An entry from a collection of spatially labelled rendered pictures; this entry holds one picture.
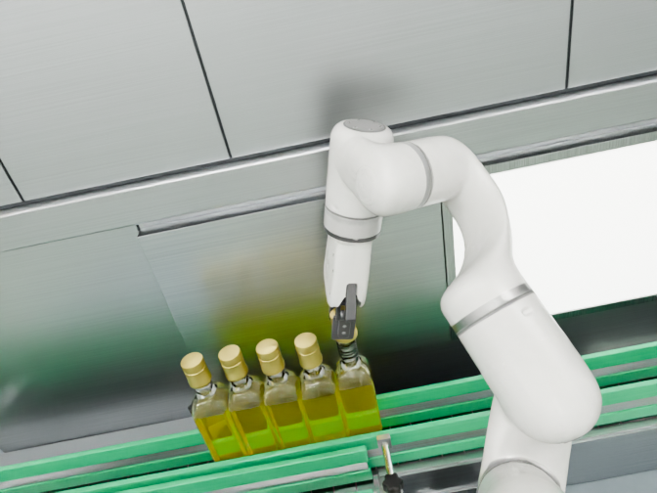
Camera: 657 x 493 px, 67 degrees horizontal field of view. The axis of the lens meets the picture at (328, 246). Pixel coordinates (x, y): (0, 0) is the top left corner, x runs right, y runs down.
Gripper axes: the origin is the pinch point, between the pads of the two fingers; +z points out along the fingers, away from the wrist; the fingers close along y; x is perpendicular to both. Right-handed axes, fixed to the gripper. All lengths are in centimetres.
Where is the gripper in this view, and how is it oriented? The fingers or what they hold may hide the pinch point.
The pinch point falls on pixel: (341, 317)
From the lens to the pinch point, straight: 73.4
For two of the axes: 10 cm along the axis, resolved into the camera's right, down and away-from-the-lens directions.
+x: 9.9, 0.2, 1.1
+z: -0.8, 8.5, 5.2
